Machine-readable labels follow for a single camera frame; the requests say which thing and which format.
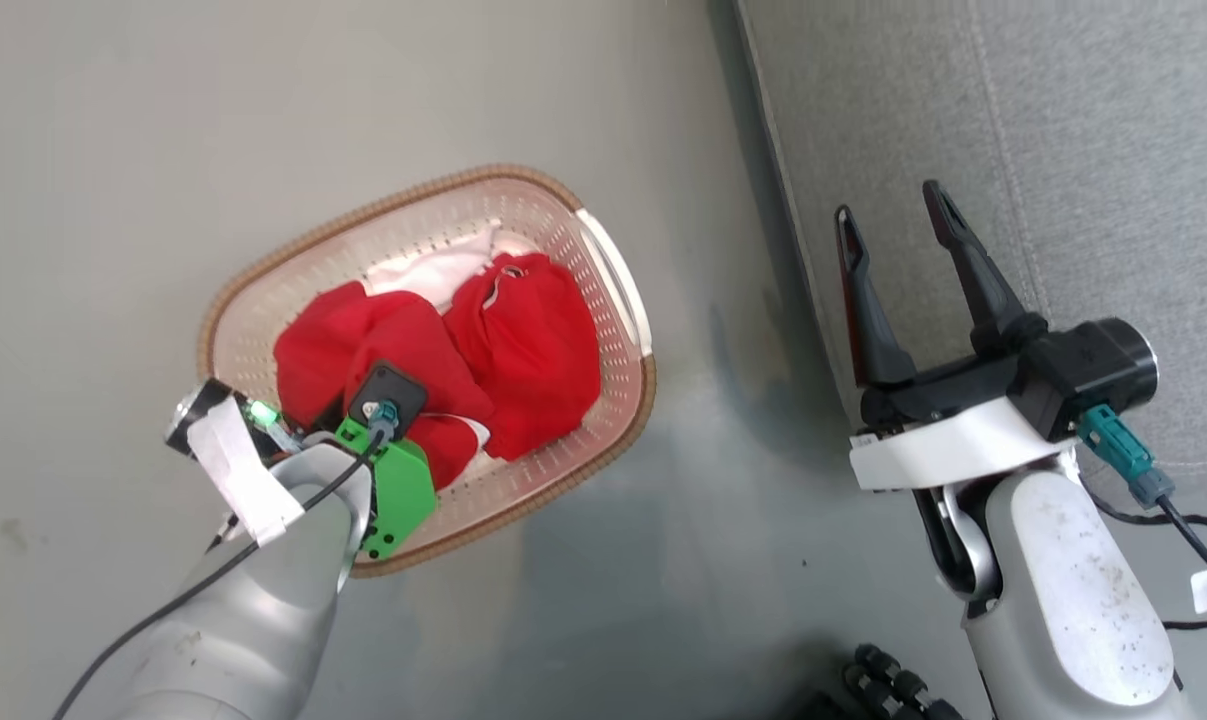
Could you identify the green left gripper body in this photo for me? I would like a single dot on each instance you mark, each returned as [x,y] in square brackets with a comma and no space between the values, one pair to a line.
[403,495]

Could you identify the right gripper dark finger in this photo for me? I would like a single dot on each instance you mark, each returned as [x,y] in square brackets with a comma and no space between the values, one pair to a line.
[873,330]
[983,285]

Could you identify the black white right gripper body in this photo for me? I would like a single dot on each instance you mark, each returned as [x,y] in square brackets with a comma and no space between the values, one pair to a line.
[953,445]

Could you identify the red jersey garment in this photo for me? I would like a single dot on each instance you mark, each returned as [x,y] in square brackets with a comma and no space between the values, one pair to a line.
[533,350]

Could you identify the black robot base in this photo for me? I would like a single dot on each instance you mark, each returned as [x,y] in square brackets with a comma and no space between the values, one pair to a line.
[893,685]

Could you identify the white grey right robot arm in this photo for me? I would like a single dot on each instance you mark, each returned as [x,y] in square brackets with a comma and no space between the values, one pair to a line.
[1073,590]

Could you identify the white perforated laundry basket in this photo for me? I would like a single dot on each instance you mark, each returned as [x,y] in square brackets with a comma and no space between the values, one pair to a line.
[563,230]

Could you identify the grey fabric sofa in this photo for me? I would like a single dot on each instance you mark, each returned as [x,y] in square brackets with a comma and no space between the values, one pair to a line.
[1063,150]

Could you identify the black cylindrical right gripper motor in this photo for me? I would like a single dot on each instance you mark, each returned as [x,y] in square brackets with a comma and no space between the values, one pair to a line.
[1128,355]

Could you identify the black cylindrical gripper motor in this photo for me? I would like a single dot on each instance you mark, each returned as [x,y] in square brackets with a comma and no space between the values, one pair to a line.
[198,405]
[1128,355]

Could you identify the white tape strip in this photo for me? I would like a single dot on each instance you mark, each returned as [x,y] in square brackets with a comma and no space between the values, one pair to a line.
[238,470]

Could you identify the black cylindrical left gripper motor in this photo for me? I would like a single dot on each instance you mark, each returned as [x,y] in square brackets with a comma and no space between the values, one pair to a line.
[198,405]

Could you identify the white cloth garment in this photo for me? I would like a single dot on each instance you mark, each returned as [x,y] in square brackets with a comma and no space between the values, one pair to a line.
[433,272]

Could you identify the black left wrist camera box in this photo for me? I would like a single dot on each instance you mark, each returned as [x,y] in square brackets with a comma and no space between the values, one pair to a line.
[395,385]

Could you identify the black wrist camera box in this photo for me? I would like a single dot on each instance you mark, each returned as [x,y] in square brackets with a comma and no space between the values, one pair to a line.
[1063,375]
[395,385]

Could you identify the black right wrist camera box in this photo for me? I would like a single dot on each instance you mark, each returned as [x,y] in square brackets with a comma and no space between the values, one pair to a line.
[1063,375]

